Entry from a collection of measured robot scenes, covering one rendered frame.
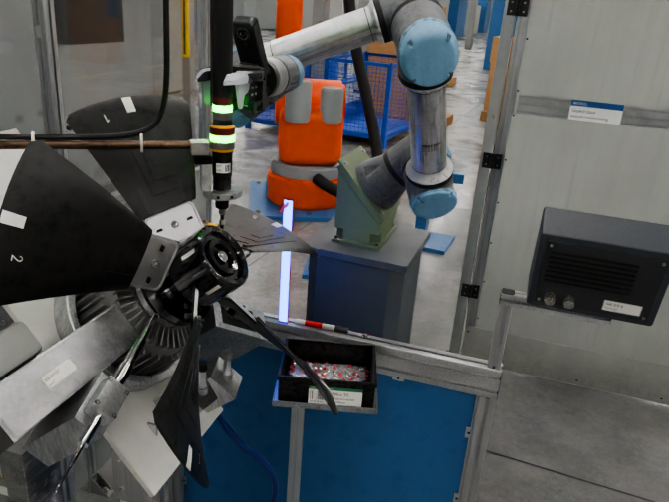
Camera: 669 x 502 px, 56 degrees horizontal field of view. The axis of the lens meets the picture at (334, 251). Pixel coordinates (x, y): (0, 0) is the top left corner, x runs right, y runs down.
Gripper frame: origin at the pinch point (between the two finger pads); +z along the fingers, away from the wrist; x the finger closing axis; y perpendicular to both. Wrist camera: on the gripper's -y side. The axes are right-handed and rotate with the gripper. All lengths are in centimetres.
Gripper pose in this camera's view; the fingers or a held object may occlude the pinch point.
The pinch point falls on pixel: (214, 76)
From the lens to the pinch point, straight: 108.8
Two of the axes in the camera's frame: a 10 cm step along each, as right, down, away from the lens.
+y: -0.8, 9.2, 3.7
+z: -2.9, 3.4, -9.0
